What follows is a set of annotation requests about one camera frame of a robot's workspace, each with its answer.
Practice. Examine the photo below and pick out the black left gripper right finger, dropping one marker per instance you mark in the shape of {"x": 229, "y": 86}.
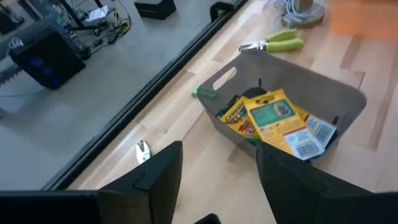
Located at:
{"x": 292, "y": 193}

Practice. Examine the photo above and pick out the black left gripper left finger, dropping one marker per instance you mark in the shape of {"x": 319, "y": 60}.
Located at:
{"x": 149, "y": 193}

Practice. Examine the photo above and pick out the yellow Crayola crayon box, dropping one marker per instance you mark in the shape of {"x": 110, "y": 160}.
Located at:
{"x": 273, "y": 118}
{"x": 237, "y": 118}
{"x": 320, "y": 129}

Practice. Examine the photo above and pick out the green rectangular eraser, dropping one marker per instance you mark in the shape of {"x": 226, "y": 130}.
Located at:
{"x": 196, "y": 91}

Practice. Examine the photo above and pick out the black computer tower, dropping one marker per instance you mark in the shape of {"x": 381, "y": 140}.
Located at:
{"x": 46, "y": 59}

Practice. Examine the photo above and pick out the black floor object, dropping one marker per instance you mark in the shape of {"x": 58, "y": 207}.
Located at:
{"x": 155, "y": 7}

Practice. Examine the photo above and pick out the orange translucent plastic tray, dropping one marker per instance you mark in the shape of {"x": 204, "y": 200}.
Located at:
{"x": 363, "y": 21}

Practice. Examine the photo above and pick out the white paper sheet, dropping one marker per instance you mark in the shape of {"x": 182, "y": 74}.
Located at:
{"x": 97, "y": 14}

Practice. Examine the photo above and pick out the black metal stand legs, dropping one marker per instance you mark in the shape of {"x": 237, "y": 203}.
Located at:
{"x": 77, "y": 14}

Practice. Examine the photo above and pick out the black aluminium table frame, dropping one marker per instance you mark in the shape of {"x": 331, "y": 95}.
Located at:
{"x": 140, "y": 102}

